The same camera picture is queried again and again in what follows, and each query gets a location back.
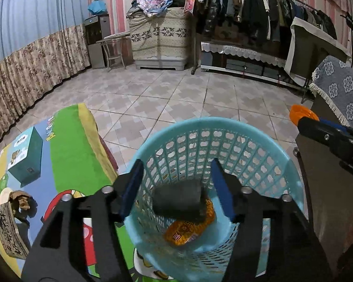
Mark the yellow snack packet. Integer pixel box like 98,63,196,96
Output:
164,198,216,247

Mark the row of hanging clothes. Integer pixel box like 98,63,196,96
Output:
196,0,337,53

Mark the blue curtain with floral trim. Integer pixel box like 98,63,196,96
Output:
0,0,92,153

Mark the teal cardboard box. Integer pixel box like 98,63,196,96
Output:
7,126,44,187

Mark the low dark cabinet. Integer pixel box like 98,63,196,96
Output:
200,43,306,87

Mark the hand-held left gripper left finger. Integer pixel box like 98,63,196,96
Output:
21,159,144,282

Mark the light blue plastic basket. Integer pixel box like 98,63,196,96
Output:
124,117,305,282

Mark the printed cartoon blanket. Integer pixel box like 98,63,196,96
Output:
0,103,177,282

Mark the beige patterned cover cloth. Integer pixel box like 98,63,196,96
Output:
127,7,192,62

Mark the blue floral lace cloth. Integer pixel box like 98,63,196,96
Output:
309,55,353,127

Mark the dark wooden cabinet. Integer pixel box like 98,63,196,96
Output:
293,94,353,277

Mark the brown wrapper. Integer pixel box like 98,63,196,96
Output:
9,190,33,218

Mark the metal frame stool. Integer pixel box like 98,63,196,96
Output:
96,31,131,72

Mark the grey washing machine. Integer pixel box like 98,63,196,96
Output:
134,57,186,71

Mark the dark panel with white cloth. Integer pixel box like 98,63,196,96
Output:
284,17,352,103

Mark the pale round object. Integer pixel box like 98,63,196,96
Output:
0,187,13,205

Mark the brown patterned bag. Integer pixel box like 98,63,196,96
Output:
0,203,30,259

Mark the white lace cloth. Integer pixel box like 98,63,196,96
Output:
201,42,287,68

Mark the dark clothes pile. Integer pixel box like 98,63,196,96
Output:
126,0,189,16

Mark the black stand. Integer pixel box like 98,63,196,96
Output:
340,12,353,68

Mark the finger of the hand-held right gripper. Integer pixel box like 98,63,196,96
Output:
297,117,353,159
318,117,353,144

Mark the blue cloth cover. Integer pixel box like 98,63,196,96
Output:
87,0,108,15

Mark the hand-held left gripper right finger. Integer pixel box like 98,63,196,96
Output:
210,158,333,282

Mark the grey water dispenser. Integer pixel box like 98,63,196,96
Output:
85,14,112,69

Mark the metal clothes rack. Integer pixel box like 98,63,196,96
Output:
190,0,353,75

